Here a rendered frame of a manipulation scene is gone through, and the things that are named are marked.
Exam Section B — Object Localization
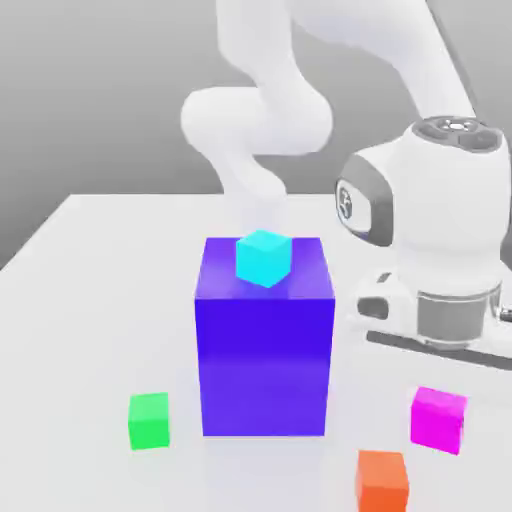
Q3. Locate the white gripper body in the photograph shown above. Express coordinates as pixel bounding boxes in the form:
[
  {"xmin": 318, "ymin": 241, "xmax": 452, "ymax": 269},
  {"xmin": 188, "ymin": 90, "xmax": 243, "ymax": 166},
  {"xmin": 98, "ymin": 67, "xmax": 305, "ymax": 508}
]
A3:
[{"xmin": 364, "ymin": 328, "xmax": 512, "ymax": 387}]

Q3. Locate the small magenta cube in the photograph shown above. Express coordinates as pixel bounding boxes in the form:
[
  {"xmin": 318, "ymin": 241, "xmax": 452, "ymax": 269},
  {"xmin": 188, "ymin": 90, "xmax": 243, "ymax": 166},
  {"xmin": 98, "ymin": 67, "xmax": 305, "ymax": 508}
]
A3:
[{"xmin": 409, "ymin": 385, "xmax": 468, "ymax": 456}]

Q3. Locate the small orange cube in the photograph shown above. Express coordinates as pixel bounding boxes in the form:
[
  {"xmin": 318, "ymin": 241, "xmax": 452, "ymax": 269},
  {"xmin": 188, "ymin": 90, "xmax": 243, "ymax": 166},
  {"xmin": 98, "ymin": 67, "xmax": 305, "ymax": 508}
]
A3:
[{"xmin": 354, "ymin": 449, "xmax": 411, "ymax": 512}]

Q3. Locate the small cyan cube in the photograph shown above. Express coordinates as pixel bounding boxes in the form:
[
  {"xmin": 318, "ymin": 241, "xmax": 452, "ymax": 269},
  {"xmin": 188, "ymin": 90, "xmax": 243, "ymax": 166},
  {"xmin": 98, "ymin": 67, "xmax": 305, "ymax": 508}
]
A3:
[{"xmin": 234, "ymin": 228, "xmax": 293, "ymax": 289}]

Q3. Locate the small green cube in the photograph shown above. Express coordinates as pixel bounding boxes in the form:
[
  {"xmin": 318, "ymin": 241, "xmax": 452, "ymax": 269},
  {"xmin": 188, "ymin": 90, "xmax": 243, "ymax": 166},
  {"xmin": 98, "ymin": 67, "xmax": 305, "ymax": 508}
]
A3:
[{"xmin": 127, "ymin": 392, "xmax": 171, "ymax": 452}]

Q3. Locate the large purple box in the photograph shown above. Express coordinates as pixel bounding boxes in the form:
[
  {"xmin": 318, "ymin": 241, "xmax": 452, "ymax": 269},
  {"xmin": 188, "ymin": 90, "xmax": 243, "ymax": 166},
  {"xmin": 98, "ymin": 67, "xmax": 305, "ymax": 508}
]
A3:
[{"xmin": 194, "ymin": 236, "xmax": 336, "ymax": 438}]

